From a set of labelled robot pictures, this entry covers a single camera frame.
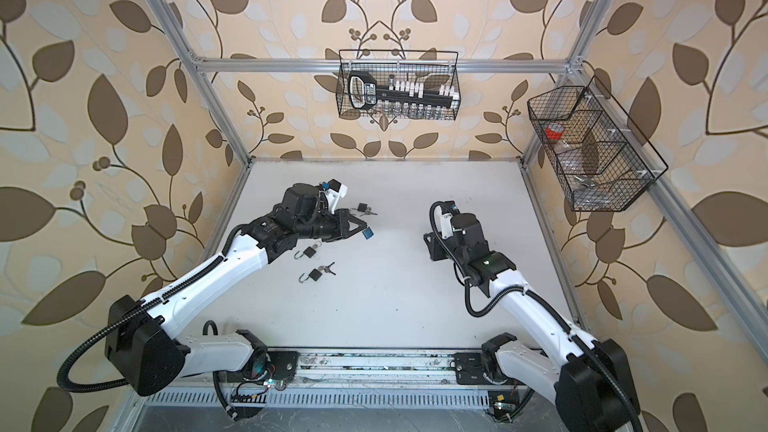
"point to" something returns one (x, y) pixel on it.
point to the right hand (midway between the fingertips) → (432, 238)
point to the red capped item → (554, 131)
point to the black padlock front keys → (316, 272)
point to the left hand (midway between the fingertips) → (369, 223)
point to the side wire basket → (601, 161)
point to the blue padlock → (368, 233)
